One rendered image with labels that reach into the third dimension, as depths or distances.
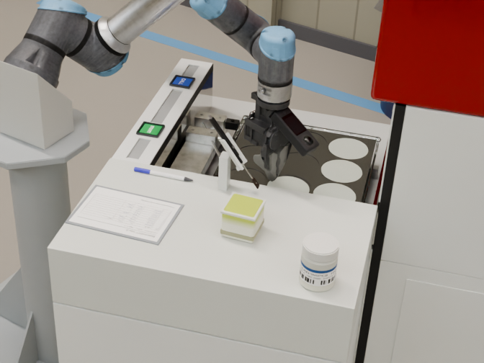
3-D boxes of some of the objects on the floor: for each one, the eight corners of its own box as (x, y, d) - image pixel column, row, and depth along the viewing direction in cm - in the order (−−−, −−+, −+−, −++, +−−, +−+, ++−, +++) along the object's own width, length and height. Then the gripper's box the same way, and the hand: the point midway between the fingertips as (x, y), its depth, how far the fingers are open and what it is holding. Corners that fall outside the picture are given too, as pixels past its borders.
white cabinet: (364, 336, 302) (397, 126, 256) (311, 598, 225) (346, 365, 179) (181, 299, 314) (181, 91, 268) (70, 535, 236) (45, 301, 190)
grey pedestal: (-76, 345, 291) (-123, 126, 244) (19, 271, 322) (-7, 65, 276) (46, 413, 270) (19, 187, 223) (135, 327, 301) (127, 114, 255)
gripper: (270, 82, 202) (265, 161, 214) (243, 95, 196) (238, 176, 208) (299, 96, 197) (292, 176, 209) (271, 110, 191) (266, 192, 203)
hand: (275, 177), depth 206 cm, fingers closed
